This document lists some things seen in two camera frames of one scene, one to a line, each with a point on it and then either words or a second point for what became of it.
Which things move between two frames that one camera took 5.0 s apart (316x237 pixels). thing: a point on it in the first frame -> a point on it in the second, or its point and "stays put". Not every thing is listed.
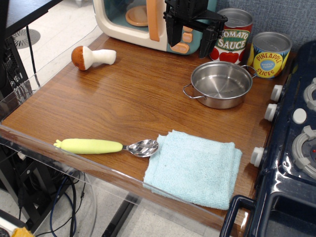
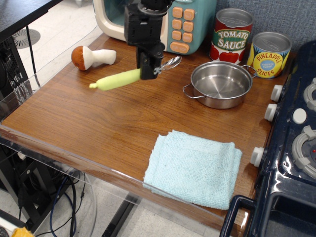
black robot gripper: x=195 y=13 -> x=143 y=22
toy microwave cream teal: x=142 y=24 stays put
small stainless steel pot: x=223 y=85 stays put
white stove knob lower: x=256 y=156 stays put
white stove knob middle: x=270 y=112 stays put
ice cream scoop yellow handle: x=139 y=148 -> x=117 y=80
